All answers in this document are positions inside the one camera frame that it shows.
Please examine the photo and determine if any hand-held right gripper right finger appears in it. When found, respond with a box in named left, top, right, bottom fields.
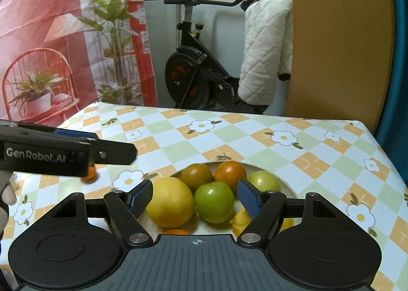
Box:
left=237, top=178, right=349, bottom=248

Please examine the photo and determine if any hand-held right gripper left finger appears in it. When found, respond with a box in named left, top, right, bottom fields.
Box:
left=49, top=179, right=154, bottom=248

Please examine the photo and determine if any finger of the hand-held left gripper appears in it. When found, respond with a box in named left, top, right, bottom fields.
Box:
left=0, top=120, right=100, bottom=144
left=87, top=139, right=138, bottom=166

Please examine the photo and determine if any pale green apple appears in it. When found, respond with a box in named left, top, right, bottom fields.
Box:
left=248, top=170, right=282, bottom=194

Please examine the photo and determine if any yellow lemon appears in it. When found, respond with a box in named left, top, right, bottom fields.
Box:
left=146, top=177, right=195, bottom=228
left=229, top=208, right=295, bottom=237

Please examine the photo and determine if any dark orange tangerine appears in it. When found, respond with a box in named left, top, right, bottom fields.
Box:
left=214, top=161, right=247, bottom=190

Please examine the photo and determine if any bright green apple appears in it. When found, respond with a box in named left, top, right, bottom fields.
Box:
left=194, top=182, right=235, bottom=224

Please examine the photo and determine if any beige round plate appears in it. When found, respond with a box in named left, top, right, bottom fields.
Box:
left=137, top=161, right=298, bottom=237

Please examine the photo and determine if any greenish orange tangerine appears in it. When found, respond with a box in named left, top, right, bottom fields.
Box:
left=179, top=163, right=214, bottom=192

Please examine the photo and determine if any person's left hand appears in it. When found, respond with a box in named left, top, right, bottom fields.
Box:
left=0, top=172, right=17, bottom=241

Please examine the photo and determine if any checked floral tablecloth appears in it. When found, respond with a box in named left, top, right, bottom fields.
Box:
left=0, top=102, right=408, bottom=291

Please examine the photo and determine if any black exercise bike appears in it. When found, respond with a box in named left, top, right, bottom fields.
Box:
left=158, top=0, right=271, bottom=115

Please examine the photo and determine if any red printed backdrop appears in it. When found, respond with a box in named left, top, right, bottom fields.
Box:
left=0, top=0, right=159, bottom=129

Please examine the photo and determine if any white quilted blanket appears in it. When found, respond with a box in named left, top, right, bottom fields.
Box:
left=237, top=0, right=294, bottom=106

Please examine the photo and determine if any wooden board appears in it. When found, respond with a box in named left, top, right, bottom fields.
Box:
left=287, top=0, right=396, bottom=134

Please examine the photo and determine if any teal curtain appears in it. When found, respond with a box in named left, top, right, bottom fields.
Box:
left=374, top=0, right=408, bottom=183

